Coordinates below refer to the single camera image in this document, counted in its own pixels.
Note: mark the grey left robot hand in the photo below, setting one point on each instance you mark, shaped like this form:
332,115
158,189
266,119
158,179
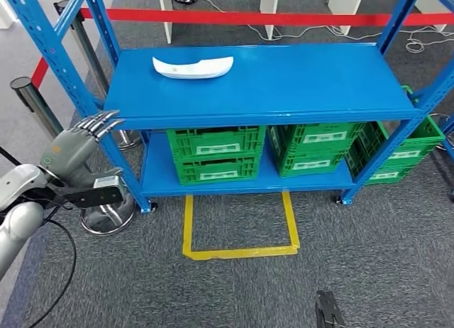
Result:
67,154

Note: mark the white curved plastic part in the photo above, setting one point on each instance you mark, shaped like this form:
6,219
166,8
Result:
193,68

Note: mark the blue metal shelf rack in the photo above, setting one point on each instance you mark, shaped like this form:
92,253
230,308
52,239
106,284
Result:
262,86

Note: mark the green plastic crate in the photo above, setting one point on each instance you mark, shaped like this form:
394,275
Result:
213,140
184,170
283,168
400,173
425,137
290,145

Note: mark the red barrier belt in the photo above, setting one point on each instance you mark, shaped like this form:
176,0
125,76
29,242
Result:
248,18

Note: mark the chrome stanchion base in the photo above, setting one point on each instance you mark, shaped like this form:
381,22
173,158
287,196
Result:
438,145

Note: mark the blue neighbouring rack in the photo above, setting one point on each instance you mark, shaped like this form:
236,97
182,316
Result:
450,149

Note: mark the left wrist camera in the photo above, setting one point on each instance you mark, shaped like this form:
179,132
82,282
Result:
106,194

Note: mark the black stanchion post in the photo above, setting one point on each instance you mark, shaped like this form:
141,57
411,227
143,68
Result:
8,155

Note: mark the chrome stanchion post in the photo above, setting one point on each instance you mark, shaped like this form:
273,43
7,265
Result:
88,53
106,217

